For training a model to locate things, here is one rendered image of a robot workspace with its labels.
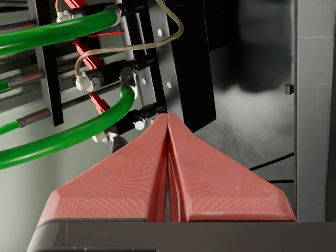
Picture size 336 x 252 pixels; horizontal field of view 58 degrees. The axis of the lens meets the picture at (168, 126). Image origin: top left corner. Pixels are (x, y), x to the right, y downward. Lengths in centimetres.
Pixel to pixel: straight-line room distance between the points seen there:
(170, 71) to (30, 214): 48
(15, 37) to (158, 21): 26
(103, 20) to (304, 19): 21
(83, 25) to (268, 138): 43
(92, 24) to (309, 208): 36
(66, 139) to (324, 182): 31
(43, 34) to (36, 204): 57
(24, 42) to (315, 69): 29
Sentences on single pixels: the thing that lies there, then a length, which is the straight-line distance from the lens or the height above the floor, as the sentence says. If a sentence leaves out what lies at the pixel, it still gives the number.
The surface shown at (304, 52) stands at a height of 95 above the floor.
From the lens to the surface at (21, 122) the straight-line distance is 61.
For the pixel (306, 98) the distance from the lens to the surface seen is 39.
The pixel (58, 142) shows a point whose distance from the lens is 25.
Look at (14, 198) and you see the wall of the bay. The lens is 75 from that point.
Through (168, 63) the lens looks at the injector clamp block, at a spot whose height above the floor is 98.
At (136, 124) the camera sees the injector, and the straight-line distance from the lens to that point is 45.
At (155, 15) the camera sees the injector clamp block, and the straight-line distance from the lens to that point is 47.
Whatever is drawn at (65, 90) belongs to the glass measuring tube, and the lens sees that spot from 70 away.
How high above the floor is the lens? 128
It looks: 35 degrees down
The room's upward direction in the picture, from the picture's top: 119 degrees counter-clockwise
